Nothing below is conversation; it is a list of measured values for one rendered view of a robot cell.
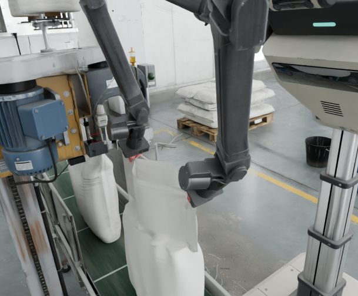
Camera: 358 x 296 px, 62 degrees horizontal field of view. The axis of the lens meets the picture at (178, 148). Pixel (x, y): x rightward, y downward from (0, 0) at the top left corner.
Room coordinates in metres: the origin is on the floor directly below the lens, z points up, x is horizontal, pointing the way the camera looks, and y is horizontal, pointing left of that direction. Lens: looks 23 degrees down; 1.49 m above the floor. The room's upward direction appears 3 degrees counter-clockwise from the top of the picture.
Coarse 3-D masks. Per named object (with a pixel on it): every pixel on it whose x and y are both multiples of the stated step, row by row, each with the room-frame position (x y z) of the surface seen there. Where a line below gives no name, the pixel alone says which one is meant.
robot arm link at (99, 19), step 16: (80, 0) 0.87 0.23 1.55; (96, 0) 0.80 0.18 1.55; (96, 16) 0.83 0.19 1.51; (96, 32) 0.84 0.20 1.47; (112, 32) 0.86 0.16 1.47; (112, 48) 0.86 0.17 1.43; (112, 64) 0.87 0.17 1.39; (128, 64) 0.89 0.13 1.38; (128, 80) 0.90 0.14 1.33; (128, 96) 0.90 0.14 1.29
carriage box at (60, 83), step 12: (60, 72) 1.15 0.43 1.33; (36, 84) 1.01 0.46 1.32; (48, 84) 1.04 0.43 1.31; (60, 84) 1.06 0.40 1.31; (72, 84) 1.08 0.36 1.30; (60, 96) 1.05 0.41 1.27; (72, 96) 1.07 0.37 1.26; (72, 108) 1.07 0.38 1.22; (72, 120) 1.07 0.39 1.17; (72, 132) 1.06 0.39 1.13; (60, 144) 1.02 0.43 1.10; (72, 144) 1.06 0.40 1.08; (0, 156) 0.92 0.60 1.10; (60, 156) 1.03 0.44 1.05; (72, 156) 1.05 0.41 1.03
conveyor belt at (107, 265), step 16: (64, 160) 2.46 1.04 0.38; (48, 176) 2.17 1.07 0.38; (64, 176) 2.15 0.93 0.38; (64, 192) 1.90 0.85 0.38; (80, 224) 1.50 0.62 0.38; (80, 240) 1.36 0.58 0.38; (96, 240) 1.35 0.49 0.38; (96, 256) 1.23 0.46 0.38; (112, 256) 1.22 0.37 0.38; (96, 272) 1.12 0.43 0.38; (112, 272) 1.11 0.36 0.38; (112, 288) 1.01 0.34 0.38; (128, 288) 1.01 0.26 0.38
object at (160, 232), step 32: (128, 160) 1.06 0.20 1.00; (128, 192) 1.09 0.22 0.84; (160, 192) 0.80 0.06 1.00; (128, 224) 0.95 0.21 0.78; (160, 224) 0.81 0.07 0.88; (192, 224) 0.74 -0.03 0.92; (128, 256) 0.96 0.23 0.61; (160, 256) 0.77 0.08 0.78; (192, 256) 0.77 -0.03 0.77; (160, 288) 0.76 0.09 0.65; (192, 288) 0.75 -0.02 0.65
